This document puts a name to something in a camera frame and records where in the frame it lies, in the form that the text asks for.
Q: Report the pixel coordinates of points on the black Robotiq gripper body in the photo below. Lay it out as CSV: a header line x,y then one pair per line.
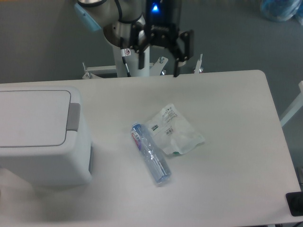
x,y
161,27

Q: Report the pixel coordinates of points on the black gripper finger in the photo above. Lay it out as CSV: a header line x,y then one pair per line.
x,y
138,42
180,56

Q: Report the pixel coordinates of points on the grey lid push button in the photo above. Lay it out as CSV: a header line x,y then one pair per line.
x,y
73,118

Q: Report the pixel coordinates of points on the white trash can body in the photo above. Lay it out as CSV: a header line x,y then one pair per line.
x,y
67,164

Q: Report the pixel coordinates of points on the white plastic packaging bag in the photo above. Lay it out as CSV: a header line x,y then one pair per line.
x,y
172,132

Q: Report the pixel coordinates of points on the clear plastic water bottle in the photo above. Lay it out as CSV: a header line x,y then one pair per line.
x,y
151,153

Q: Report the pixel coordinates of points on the blue plastic bag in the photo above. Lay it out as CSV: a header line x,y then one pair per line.
x,y
282,10

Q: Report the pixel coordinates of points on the black device at table edge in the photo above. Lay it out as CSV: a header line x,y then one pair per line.
x,y
295,203

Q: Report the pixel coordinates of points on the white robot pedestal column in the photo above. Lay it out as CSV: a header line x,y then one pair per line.
x,y
132,62

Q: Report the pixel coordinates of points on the white pedestal base frame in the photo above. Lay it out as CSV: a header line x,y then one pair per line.
x,y
156,68

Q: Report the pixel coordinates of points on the white table leg frame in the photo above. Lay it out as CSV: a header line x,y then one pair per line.
x,y
293,108

